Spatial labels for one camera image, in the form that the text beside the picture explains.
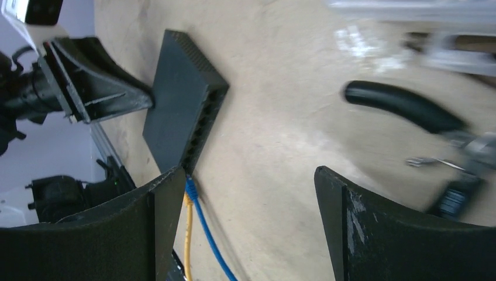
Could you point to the clear plastic parts box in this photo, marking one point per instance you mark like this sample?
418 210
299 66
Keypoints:
443 21

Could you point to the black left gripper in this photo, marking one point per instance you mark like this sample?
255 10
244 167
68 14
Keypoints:
77 76

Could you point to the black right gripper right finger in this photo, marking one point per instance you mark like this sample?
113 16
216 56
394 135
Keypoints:
370 237

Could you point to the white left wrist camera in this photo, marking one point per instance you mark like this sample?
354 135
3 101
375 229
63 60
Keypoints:
36 21

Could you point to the aluminium frame rail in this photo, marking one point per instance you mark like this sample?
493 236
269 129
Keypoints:
102 141

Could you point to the black network switch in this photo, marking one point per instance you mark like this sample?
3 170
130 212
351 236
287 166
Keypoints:
188 93

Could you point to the black yellow pliers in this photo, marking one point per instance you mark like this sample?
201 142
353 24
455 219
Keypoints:
478 151

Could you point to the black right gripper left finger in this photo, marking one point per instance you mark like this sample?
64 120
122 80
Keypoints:
130 237

